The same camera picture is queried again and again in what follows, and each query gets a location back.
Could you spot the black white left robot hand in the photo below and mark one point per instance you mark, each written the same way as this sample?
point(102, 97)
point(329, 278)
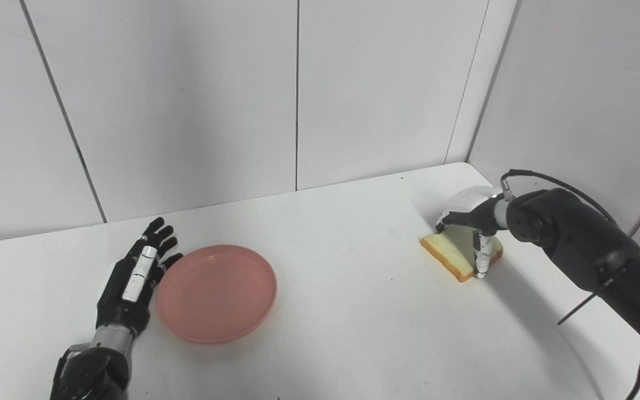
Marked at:
point(117, 303)

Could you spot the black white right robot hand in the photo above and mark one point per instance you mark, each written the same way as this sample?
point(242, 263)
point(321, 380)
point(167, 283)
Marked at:
point(473, 211)

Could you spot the slice of white bread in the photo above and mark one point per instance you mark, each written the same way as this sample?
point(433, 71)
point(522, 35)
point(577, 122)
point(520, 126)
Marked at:
point(453, 253)

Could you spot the pink plastic plate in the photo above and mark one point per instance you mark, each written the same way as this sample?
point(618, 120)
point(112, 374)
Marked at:
point(217, 294)

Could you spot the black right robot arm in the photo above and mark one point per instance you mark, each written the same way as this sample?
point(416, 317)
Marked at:
point(592, 244)

